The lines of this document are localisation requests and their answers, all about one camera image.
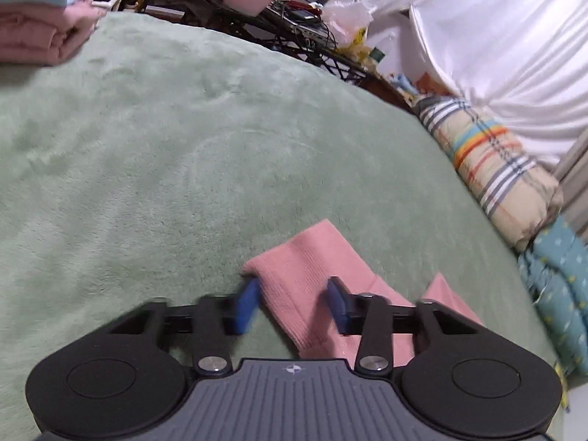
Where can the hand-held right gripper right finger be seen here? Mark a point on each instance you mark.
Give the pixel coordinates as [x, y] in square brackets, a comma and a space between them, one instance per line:
[336, 305]

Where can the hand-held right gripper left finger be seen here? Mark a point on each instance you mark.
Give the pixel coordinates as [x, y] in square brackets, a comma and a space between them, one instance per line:
[246, 305]

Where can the pink garment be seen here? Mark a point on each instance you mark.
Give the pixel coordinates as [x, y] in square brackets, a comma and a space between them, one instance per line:
[32, 32]
[298, 266]

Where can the green fleece blanket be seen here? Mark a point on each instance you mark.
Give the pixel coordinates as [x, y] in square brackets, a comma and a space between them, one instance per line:
[183, 147]

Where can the plaid striped pillow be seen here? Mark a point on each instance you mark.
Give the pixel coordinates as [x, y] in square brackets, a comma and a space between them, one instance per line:
[496, 170]

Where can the teal printed quilt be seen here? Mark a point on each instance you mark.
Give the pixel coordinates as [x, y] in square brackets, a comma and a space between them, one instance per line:
[560, 275]

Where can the beige curtain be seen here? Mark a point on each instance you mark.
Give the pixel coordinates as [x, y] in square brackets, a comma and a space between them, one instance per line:
[576, 179]

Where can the black metal rack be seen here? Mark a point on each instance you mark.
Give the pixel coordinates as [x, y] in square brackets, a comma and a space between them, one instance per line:
[257, 30]

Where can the clear plastic bag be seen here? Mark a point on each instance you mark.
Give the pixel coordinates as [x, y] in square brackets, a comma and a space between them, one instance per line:
[344, 14]

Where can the white curtain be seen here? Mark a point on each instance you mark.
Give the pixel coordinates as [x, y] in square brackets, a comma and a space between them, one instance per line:
[482, 32]

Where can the folded pink garment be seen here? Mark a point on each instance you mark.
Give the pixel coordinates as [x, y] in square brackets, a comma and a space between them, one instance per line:
[32, 32]

